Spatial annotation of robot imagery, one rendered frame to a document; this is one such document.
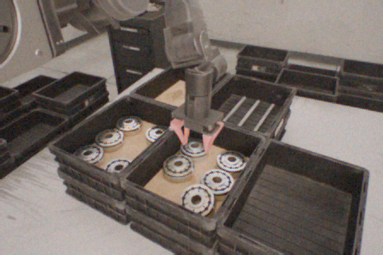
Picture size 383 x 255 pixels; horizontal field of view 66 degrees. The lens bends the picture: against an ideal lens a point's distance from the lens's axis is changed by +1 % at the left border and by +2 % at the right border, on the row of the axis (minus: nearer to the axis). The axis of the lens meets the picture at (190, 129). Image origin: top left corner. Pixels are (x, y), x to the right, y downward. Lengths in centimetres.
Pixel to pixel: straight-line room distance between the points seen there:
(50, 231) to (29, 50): 82
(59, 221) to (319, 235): 80
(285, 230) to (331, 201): 19
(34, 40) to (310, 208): 82
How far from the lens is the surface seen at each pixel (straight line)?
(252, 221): 87
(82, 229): 105
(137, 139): 113
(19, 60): 33
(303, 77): 236
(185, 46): 57
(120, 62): 271
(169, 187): 93
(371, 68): 276
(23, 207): 120
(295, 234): 88
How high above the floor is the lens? 151
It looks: 36 degrees down
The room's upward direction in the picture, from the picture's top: straight up
